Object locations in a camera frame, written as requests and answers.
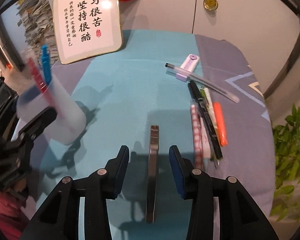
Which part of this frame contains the pink checkered strawberry pen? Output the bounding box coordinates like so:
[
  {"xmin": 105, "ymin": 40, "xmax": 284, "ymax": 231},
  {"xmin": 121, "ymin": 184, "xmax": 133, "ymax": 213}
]
[{"xmin": 190, "ymin": 103, "xmax": 204, "ymax": 170}]

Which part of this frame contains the frosted plastic cup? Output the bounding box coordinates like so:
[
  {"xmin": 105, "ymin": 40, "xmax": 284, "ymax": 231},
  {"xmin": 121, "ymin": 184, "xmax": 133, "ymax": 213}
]
[{"xmin": 17, "ymin": 75, "xmax": 87, "ymax": 145}]

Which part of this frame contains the blue pen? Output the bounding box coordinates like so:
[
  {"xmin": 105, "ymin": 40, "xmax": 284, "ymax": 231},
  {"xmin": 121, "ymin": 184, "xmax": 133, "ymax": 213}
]
[{"xmin": 41, "ymin": 45, "xmax": 52, "ymax": 85}]

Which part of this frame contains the white eraser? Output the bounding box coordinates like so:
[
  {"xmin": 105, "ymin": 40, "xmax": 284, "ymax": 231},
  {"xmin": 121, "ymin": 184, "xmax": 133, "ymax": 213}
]
[{"xmin": 200, "ymin": 118, "xmax": 211, "ymax": 159}]

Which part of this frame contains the tall stack of books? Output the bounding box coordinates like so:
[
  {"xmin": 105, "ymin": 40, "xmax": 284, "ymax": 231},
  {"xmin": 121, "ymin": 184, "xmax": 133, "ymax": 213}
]
[{"xmin": 17, "ymin": 0, "xmax": 59, "ymax": 65}]

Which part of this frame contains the clear gel pen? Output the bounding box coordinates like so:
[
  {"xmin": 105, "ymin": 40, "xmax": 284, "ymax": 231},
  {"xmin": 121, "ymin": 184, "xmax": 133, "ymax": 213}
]
[{"xmin": 165, "ymin": 63, "xmax": 239, "ymax": 103}]

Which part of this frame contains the black marker pen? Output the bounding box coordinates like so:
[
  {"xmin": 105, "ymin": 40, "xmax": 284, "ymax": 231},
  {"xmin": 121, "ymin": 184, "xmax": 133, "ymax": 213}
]
[{"xmin": 188, "ymin": 80, "xmax": 223, "ymax": 161}]

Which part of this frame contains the metal ruler clip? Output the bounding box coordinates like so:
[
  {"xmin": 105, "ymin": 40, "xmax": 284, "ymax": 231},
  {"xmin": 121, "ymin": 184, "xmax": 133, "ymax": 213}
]
[{"xmin": 145, "ymin": 125, "xmax": 159, "ymax": 223}]

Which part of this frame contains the green potted plant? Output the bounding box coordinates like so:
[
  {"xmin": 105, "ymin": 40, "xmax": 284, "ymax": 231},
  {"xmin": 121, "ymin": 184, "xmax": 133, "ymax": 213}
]
[{"xmin": 270, "ymin": 105, "xmax": 300, "ymax": 222}]

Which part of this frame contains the patterned blue grey tablecloth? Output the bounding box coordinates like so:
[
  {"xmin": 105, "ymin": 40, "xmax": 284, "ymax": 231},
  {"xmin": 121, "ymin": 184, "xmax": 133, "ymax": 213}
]
[{"xmin": 30, "ymin": 30, "xmax": 275, "ymax": 239}]

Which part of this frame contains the red gel pen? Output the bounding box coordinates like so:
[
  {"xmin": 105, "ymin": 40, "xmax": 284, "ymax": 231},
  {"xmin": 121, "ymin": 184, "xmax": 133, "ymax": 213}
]
[{"xmin": 26, "ymin": 57, "xmax": 64, "ymax": 118}]

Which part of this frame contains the orange highlighter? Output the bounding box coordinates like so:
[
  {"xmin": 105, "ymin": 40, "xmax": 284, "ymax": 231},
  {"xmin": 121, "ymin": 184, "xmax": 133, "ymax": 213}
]
[{"xmin": 213, "ymin": 102, "xmax": 228, "ymax": 146}]

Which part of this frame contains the green white pen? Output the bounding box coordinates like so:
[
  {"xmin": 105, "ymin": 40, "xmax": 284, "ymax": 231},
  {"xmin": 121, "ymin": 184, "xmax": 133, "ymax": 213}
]
[{"xmin": 200, "ymin": 87, "xmax": 218, "ymax": 130}]

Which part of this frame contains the framed calligraphy sign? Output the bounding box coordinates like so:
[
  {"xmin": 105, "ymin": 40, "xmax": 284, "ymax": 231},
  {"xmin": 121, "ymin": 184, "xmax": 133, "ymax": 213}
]
[{"xmin": 53, "ymin": 0, "xmax": 123, "ymax": 64}]

